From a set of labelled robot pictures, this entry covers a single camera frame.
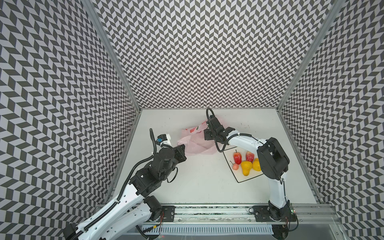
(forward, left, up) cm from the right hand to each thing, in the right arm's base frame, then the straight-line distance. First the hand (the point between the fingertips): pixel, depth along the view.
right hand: (209, 135), depth 96 cm
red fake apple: (-15, -16, -3) cm, 22 cm away
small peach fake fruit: (-20, -14, -3) cm, 25 cm away
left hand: (-18, +13, +18) cm, 29 cm away
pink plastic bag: (+1, +11, -5) cm, 12 cm away
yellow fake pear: (-21, -19, 0) cm, 29 cm away
